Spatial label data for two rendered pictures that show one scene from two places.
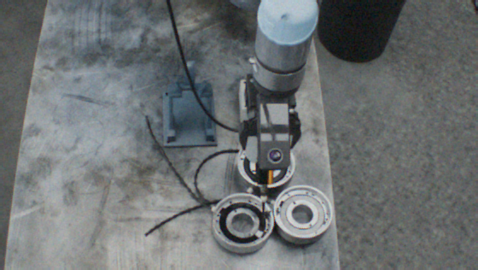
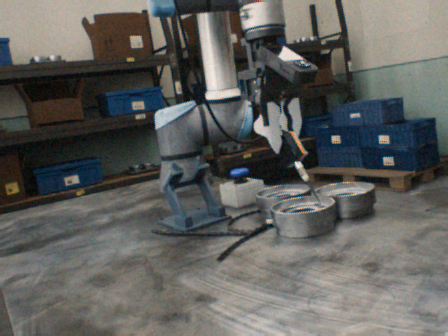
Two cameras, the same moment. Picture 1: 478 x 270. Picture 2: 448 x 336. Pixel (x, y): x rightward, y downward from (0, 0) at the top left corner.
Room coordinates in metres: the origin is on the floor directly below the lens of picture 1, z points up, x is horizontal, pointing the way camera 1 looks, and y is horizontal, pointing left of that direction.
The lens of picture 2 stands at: (-0.09, 0.33, 1.03)
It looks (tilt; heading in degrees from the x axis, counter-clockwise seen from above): 5 degrees down; 337
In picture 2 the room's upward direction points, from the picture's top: 8 degrees counter-clockwise
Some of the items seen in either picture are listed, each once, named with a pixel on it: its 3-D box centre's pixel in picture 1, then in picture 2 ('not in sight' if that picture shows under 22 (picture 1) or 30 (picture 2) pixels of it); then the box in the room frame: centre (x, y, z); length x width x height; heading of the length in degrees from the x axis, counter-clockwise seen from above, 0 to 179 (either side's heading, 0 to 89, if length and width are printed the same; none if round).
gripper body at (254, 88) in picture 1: (272, 95); (266, 66); (0.66, -0.05, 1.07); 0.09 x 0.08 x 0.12; 10
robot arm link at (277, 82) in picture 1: (276, 64); (261, 19); (0.66, -0.05, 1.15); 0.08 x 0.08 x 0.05
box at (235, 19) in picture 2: not in sight; (214, 34); (4.50, -1.46, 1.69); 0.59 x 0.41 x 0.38; 102
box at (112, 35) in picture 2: not in sight; (118, 38); (4.36, -0.47, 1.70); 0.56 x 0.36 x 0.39; 92
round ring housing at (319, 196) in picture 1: (301, 216); (345, 200); (0.60, -0.14, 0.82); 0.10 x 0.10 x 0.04
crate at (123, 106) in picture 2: not in sight; (130, 102); (4.38, -0.49, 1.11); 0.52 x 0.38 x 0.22; 97
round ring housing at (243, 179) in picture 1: (265, 167); (284, 201); (0.69, -0.06, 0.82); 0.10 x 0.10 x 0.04
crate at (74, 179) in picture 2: not in sight; (67, 175); (4.30, 0.16, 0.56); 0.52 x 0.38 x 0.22; 94
